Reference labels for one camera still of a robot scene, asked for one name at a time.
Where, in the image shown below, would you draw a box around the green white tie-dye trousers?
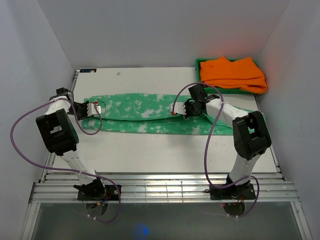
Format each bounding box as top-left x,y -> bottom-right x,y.
81,93 -> 233,136

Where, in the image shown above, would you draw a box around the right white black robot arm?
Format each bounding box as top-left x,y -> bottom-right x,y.
183,84 -> 272,200

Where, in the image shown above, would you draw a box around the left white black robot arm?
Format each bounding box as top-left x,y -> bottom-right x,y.
35,87 -> 106,200

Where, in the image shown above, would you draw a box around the orange folded trousers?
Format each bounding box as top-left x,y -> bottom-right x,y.
199,56 -> 268,94

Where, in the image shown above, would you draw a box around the green plastic tray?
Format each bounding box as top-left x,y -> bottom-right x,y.
195,58 -> 252,95

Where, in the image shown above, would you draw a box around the black label sticker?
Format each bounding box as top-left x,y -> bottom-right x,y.
79,68 -> 97,73

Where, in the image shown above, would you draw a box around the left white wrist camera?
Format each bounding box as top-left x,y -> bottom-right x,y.
87,101 -> 102,117

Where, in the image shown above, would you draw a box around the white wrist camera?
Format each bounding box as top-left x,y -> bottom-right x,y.
169,102 -> 187,116
87,101 -> 102,117

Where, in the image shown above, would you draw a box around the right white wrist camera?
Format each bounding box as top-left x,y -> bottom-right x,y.
169,102 -> 187,116

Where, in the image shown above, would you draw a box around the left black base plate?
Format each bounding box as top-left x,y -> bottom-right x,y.
73,184 -> 122,202

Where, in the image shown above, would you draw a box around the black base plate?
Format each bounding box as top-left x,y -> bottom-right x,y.
207,183 -> 256,200
73,184 -> 122,202

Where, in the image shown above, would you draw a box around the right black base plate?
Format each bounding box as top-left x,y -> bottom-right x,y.
207,183 -> 256,200

